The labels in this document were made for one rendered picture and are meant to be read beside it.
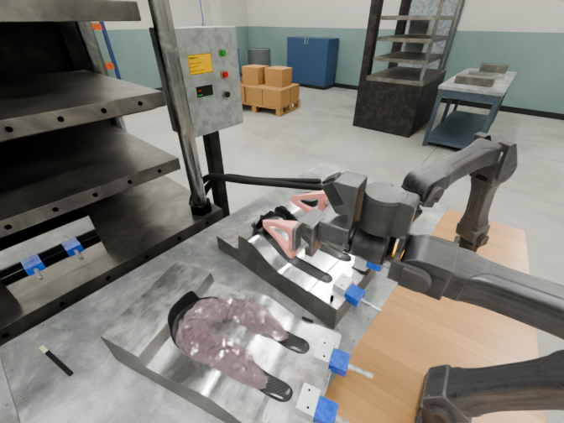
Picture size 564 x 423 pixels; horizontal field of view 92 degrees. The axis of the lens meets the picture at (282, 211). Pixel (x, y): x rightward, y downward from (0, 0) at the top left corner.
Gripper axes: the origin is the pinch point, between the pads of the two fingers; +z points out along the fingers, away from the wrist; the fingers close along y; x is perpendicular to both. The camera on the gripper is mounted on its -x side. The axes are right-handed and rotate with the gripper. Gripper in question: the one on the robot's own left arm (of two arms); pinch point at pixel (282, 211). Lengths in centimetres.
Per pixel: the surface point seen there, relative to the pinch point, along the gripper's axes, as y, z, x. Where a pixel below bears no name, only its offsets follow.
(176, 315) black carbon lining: 15.0, 22.9, 32.1
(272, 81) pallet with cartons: -420, 296, 63
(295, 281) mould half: -10.5, 2.6, 31.4
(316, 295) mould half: -9.0, -4.9, 31.0
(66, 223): 15, 73, 23
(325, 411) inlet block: 13.1, -18.2, 33.3
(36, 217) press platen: 20, 74, 18
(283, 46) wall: -716, 464, 29
